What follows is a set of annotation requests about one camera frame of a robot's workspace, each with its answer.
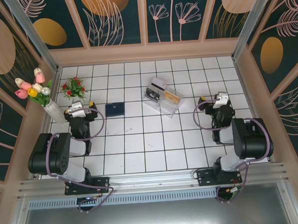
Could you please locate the navy blue card holder wallet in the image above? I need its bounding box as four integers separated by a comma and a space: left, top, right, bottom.
105, 102, 126, 118

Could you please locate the gold card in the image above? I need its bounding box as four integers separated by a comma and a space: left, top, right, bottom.
163, 89, 182, 105

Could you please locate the clear acrylic card stand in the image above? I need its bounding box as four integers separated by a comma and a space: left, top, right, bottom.
141, 76, 185, 120

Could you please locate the white card with black stripe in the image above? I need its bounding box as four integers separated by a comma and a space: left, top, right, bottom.
150, 77, 167, 92

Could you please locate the black VIP card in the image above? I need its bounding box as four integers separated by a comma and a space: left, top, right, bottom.
144, 85, 161, 103

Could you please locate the white ribbed vase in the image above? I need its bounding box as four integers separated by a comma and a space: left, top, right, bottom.
43, 100, 67, 125

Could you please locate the small red flower plant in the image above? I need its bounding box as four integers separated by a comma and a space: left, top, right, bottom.
59, 76, 89, 104

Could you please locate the artificial tulip bouquet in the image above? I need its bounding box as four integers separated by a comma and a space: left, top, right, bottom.
13, 67, 55, 109

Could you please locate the grey metal shelf panel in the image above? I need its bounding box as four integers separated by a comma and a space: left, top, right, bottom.
8, 181, 298, 224

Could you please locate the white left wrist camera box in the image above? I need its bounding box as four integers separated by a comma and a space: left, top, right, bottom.
70, 101, 86, 119

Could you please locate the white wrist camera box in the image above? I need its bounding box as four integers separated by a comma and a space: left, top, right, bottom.
212, 92, 230, 111
70, 101, 86, 119

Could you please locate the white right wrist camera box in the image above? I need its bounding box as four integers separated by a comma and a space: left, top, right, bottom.
212, 92, 230, 111

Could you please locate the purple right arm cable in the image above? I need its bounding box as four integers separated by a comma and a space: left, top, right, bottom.
192, 95, 276, 205

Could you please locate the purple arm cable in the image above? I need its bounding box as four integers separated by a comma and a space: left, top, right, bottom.
192, 95, 276, 205
42, 106, 117, 215

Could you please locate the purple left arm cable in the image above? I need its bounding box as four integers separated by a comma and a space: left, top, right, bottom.
42, 106, 117, 215

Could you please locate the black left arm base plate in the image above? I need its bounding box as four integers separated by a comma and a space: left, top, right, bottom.
64, 176, 111, 196

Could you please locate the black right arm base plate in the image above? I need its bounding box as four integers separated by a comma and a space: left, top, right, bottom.
196, 167, 243, 188

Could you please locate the aluminium frame post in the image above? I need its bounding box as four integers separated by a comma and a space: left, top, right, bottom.
2, 0, 60, 75
229, 0, 278, 60

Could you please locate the aluminium mounting rail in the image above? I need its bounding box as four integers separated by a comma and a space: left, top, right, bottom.
16, 162, 293, 201

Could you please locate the slotted grey cable duct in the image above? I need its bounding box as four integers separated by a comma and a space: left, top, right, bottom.
27, 187, 219, 210

